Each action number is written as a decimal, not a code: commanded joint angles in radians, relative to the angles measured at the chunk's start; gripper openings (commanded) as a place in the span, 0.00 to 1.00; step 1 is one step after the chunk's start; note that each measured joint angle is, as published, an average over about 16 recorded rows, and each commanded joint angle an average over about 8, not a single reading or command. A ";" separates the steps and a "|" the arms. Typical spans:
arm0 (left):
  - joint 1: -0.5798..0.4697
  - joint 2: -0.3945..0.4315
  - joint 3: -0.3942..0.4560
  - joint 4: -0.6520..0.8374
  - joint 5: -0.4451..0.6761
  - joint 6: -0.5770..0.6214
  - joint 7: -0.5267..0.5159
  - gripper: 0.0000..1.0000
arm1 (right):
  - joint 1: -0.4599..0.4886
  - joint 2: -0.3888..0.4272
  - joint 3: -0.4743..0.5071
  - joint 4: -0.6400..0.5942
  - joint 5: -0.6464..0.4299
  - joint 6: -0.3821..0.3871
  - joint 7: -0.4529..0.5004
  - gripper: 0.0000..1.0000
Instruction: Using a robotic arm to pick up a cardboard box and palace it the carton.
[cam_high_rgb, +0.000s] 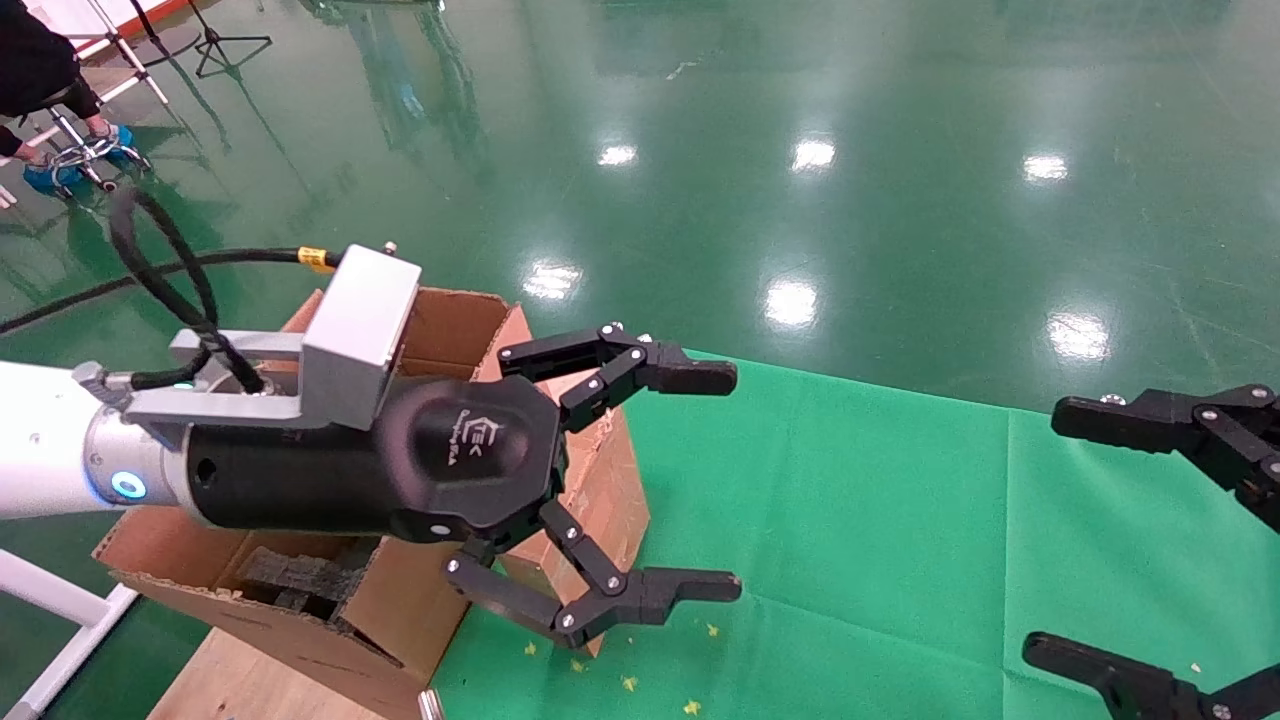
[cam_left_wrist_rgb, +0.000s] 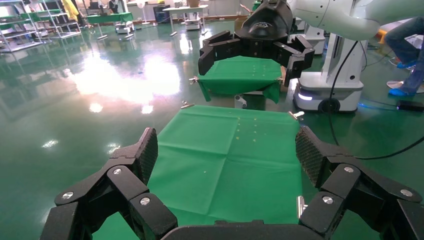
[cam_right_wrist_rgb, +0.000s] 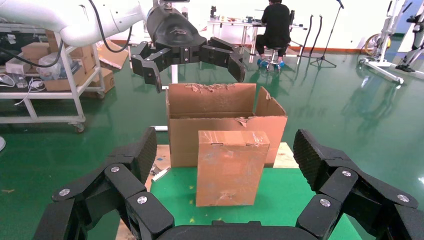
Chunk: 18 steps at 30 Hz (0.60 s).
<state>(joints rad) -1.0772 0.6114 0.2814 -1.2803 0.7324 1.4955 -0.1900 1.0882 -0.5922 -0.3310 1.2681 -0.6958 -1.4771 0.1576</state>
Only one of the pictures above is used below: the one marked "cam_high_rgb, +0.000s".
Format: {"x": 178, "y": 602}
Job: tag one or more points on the white desk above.
{"x": 130, "y": 60}

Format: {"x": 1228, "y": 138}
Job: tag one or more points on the black pole stand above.
{"x": 165, "y": 40}

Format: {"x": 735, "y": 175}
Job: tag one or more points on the large open cardboard carton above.
{"x": 400, "y": 610}

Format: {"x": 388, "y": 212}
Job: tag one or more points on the white table leg frame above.
{"x": 60, "y": 595}

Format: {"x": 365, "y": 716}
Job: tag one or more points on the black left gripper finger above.
{"x": 690, "y": 375}
{"x": 650, "y": 595}

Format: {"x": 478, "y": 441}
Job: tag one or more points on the seated person in black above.
{"x": 30, "y": 60}

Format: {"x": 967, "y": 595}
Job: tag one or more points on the small brown cardboard box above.
{"x": 612, "y": 500}

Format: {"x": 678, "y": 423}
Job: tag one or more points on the metal stool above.
{"x": 85, "y": 152}

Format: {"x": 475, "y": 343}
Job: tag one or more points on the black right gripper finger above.
{"x": 1160, "y": 420}
{"x": 1130, "y": 690}

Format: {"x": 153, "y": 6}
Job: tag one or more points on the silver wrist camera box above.
{"x": 360, "y": 320}

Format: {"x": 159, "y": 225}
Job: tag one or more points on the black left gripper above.
{"x": 300, "y": 480}

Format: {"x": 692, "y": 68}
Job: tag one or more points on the black tripod stand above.
{"x": 215, "y": 40}

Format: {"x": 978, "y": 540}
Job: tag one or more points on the green table cloth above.
{"x": 850, "y": 550}

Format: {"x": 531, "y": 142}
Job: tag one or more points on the black foam insert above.
{"x": 300, "y": 575}

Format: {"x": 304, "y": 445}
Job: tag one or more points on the blue shoe cover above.
{"x": 50, "y": 180}
{"x": 128, "y": 150}

